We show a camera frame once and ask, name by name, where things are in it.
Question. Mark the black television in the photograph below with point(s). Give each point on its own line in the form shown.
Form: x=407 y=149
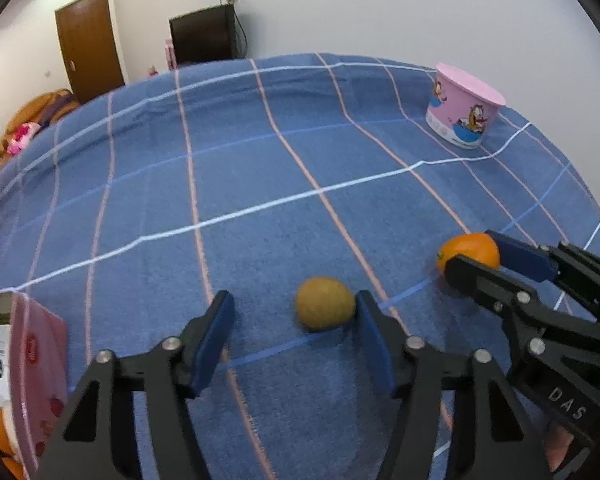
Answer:
x=202 y=35

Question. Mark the yellow-green round fruit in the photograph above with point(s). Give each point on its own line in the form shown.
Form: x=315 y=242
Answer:
x=325 y=305

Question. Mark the orange sofa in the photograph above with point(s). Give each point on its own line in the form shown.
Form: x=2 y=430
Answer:
x=25 y=110

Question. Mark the person's right hand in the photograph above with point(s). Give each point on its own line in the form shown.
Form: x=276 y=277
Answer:
x=557 y=447

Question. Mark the pink flowered cushion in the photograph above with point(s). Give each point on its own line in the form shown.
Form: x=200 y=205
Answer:
x=22 y=137

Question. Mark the purple cloth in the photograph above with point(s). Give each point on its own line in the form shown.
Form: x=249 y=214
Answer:
x=57 y=109

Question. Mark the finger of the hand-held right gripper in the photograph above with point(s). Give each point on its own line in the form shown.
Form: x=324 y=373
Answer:
x=522 y=259
x=480 y=280

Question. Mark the pink cartoon paper cup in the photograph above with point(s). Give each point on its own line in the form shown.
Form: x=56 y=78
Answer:
x=462 y=105

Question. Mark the small red white object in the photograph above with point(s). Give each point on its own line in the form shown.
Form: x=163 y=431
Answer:
x=153 y=71

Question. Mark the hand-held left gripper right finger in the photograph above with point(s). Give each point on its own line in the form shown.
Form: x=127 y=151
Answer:
x=375 y=347

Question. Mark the pink tin box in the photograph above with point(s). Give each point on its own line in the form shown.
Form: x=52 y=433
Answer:
x=40 y=360

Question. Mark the large orange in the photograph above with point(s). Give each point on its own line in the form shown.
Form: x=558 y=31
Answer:
x=0 y=430

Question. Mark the small orange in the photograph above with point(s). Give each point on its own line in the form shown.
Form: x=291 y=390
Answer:
x=472 y=247

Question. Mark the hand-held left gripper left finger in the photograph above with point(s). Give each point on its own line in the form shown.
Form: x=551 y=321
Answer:
x=212 y=342

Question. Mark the brown wooden door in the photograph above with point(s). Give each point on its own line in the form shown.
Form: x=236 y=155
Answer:
x=90 y=47

